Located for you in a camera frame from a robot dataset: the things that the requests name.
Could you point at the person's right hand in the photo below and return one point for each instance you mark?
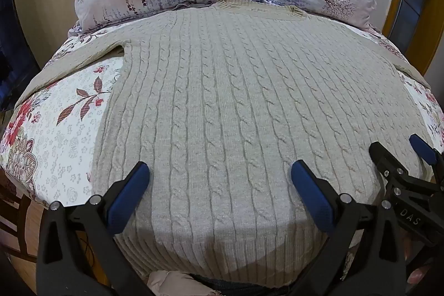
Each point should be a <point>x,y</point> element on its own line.
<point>418,277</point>

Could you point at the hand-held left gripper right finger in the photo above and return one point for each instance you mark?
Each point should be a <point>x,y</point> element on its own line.
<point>310,192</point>

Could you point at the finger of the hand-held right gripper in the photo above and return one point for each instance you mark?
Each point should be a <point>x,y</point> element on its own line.
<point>385,157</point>
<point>423,147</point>

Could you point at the pale pink cloth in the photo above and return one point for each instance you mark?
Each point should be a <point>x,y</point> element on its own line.
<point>173,284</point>

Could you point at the red floral bed sheet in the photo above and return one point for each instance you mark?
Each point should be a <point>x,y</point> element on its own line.
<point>59,143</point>

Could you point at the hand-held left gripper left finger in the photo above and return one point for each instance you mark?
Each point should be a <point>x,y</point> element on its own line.
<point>130,190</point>

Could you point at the wooden chair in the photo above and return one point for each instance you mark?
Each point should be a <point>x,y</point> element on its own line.
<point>15,212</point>

